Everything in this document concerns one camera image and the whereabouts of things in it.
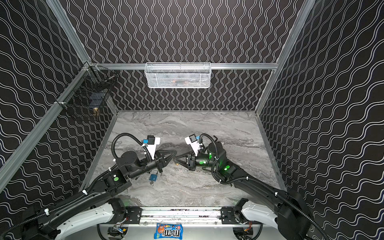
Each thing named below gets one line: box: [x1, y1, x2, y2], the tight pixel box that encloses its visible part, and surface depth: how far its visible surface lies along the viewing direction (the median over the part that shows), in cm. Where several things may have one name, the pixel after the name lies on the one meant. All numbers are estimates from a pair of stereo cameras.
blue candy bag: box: [154, 223, 183, 240], surface depth 71 cm
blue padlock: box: [149, 174, 158, 182], surface depth 88 cm
